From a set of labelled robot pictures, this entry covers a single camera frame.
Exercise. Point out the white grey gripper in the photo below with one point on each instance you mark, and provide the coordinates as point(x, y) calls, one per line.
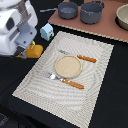
point(17, 29)

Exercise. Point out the light blue milk carton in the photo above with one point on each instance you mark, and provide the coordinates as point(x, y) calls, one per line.
point(47, 32)

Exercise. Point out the golden bread loaf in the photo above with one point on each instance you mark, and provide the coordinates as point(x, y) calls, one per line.
point(34, 51)

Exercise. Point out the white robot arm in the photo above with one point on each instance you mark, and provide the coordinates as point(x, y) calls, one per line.
point(17, 27)

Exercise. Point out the pink serving mat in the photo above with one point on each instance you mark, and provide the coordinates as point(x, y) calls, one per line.
point(106, 27)

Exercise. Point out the left grey pot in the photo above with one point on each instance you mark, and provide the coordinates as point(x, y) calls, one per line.
point(67, 10)

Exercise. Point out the grey pot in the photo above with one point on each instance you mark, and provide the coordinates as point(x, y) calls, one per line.
point(90, 12)
point(67, 10)

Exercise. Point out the beige round plate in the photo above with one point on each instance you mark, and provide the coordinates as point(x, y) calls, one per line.
point(68, 66)

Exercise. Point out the right grey pot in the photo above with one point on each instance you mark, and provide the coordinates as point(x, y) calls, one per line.
point(90, 12)

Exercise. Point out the beige woven placemat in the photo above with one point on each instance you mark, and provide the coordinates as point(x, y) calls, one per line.
point(71, 99)

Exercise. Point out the cream bowl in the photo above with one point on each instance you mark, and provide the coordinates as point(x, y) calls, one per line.
point(122, 15)

